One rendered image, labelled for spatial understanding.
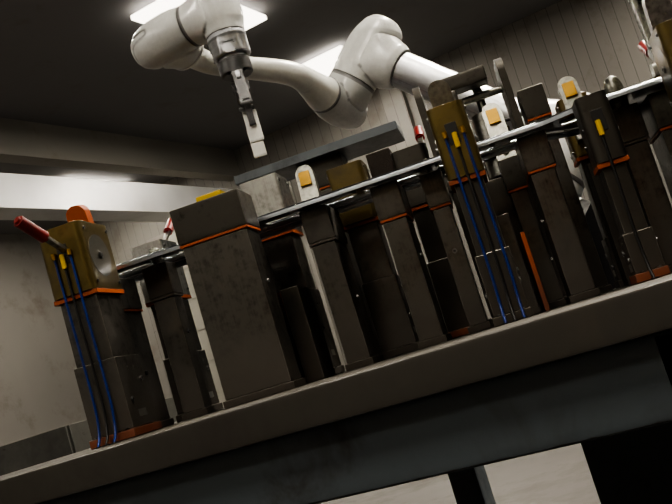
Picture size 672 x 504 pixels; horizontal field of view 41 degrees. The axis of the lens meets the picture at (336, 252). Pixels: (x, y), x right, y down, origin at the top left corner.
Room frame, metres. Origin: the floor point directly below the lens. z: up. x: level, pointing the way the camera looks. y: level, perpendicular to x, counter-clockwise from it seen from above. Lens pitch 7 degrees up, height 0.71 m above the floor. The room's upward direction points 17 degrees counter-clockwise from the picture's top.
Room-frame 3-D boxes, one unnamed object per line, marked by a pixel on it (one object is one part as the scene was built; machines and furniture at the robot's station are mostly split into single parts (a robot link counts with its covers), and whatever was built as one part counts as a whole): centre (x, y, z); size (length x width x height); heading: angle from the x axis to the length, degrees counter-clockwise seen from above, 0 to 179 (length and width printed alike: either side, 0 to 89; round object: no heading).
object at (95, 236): (1.48, 0.42, 0.88); 0.14 x 0.09 x 0.36; 170
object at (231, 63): (1.95, 0.10, 1.39); 0.08 x 0.07 x 0.09; 4
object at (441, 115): (1.38, -0.23, 0.87); 0.12 x 0.07 x 0.35; 170
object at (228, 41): (1.95, 0.09, 1.46); 0.09 x 0.09 x 0.06
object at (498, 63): (1.76, -0.33, 0.94); 0.18 x 0.13 x 0.49; 80
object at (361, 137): (1.95, -0.03, 1.16); 0.37 x 0.14 x 0.02; 80
